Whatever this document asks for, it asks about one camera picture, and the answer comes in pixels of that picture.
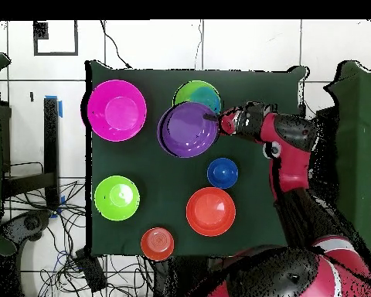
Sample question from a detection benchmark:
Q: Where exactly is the black floor frame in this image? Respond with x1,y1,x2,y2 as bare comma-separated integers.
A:
32,20,79,56

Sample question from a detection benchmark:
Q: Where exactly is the tangle of floor cables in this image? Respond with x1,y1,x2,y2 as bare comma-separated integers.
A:
2,160,162,297

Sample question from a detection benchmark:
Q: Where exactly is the purple bowl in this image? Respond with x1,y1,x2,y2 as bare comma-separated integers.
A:
157,101,220,159

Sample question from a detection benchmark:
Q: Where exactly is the small dark blue bowl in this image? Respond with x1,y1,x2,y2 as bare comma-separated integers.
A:
206,157,240,190

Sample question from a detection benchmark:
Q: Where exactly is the black metal stand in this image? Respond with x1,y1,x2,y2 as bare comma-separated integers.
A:
1,96,60,211

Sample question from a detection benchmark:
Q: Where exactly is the black floor cable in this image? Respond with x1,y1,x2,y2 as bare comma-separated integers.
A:
99,20,134,70

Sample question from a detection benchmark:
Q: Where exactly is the dark green table cloth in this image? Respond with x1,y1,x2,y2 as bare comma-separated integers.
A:
85,60,307,259

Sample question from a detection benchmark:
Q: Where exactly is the large pink bowl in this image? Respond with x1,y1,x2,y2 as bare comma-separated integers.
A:
86,79,148,142

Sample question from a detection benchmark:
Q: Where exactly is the large orange bowl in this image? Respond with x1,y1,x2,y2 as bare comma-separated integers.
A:
185,186,237,237

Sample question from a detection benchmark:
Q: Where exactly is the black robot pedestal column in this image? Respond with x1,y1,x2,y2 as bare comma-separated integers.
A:
157,256,223,297

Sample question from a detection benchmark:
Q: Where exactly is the black floor box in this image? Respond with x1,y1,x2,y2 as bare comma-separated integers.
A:
73,247,109,294

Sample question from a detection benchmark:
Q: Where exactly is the blue tape strip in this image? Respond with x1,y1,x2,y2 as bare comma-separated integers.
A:
45,94,63,118

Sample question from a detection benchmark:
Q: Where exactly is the small translucent orange bowl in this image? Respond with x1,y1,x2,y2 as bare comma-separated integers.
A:
140,227,175,261

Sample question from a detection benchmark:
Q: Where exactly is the black office chair base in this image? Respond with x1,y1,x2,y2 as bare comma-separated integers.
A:
1,210,53,248

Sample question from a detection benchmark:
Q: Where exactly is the large green bowl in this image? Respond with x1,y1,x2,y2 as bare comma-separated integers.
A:
173,80,222,115
94,175,141,222

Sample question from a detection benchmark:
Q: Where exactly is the light blue translucent bowl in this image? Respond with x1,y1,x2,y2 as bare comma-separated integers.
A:
191,85,222,114

